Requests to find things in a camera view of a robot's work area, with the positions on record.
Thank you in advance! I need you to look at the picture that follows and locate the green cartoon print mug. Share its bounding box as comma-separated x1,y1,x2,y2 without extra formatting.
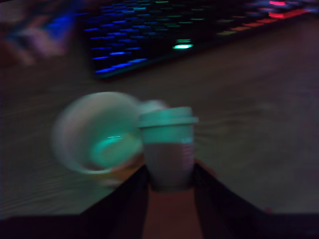
51,91,171,188

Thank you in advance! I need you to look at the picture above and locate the backlit rainbow keyboard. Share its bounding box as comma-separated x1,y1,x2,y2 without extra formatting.
77,0,319,80

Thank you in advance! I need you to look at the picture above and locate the pale cup-shaped coffee capsule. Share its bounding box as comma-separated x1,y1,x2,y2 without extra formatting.
137,106,199,192

